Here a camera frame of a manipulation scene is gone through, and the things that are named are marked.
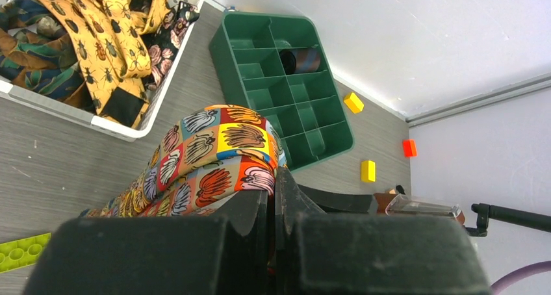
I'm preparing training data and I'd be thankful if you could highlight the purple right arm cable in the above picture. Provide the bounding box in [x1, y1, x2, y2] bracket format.
[489, 261, 551, 295]

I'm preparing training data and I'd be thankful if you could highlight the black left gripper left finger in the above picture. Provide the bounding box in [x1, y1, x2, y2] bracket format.
[24, 190, 268, 294]

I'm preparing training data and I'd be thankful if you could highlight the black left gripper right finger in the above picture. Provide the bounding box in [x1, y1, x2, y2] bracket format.
[274, 167, 491, 294]

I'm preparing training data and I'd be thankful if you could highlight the yellow block near tray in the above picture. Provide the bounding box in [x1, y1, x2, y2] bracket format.
[343, 92, 365, 114]

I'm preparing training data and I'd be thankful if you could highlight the brown wooden metronome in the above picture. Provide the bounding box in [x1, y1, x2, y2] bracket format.
[373, 185, 465, 225]

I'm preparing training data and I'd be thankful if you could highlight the lime green lego plate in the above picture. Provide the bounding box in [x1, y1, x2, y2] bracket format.
[0, 233, 51, 273]

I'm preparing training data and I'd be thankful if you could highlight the brown green leaf tie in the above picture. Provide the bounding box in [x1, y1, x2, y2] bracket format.
[1, 0, 95, 113]

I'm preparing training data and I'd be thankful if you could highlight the yellow block upright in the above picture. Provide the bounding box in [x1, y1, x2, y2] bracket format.
[361, 160, 376, 183]

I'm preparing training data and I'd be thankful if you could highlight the white perforated plastic basket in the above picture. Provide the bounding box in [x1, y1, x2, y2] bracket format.
[0, 0, 208, 143]

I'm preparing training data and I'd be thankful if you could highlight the green compartment tray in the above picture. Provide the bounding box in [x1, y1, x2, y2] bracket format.
[209, 12, 354, 170]

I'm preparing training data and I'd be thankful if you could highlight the black microphone tripod stand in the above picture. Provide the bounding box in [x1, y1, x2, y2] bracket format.
[464, 203, 550, 237]

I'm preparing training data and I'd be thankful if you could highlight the rolled dark striped tie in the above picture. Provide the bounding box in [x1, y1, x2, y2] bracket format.
[279, 48, 322, 75]

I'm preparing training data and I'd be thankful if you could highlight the colourful shell pattern tie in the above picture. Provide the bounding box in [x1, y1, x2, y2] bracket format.
[81, 105, 287, 218]

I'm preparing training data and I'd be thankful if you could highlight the dark floral rose tie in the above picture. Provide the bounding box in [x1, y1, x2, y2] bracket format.
[129, 0, 199, 91]

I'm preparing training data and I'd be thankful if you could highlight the yellow beetle pattern tie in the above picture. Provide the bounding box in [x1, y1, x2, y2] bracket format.
[39, 0, 168, 128]

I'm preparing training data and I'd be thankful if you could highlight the orange red block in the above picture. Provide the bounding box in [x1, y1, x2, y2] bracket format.
[402, 139, 418, 158]

